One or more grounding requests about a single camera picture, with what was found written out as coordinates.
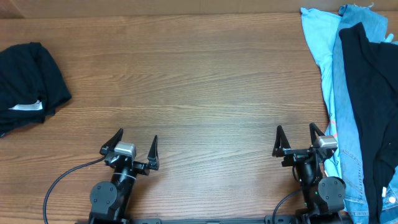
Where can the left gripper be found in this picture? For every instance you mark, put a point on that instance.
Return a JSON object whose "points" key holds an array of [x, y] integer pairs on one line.
{"points": [[143, 168]]}

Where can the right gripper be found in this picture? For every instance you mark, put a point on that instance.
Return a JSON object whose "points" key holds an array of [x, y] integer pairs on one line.
{"points": [[298, 152]]}

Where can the black t-shirt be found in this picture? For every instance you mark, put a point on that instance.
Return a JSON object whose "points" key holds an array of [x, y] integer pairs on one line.
{"points": [[371, 78]]}

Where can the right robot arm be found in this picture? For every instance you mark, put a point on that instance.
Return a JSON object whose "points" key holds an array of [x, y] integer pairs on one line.
{"points": [[323, 196]]}

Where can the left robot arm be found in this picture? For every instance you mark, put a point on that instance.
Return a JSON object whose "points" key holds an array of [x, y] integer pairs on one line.
{"points": [[110, 199]]}

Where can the blue denim jeans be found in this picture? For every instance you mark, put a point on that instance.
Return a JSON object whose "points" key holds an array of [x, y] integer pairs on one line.
{"points": [[351, 161]]}

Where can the light blue t-shirt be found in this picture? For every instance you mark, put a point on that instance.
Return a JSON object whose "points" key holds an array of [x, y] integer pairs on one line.
{"points": [[320, 28]]}

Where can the folded black garment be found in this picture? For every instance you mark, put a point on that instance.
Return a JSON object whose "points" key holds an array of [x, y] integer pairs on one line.
{"points": [[32, 86]]}

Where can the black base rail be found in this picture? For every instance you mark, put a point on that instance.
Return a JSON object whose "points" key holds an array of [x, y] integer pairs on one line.
{"points": [[279, 219]]}

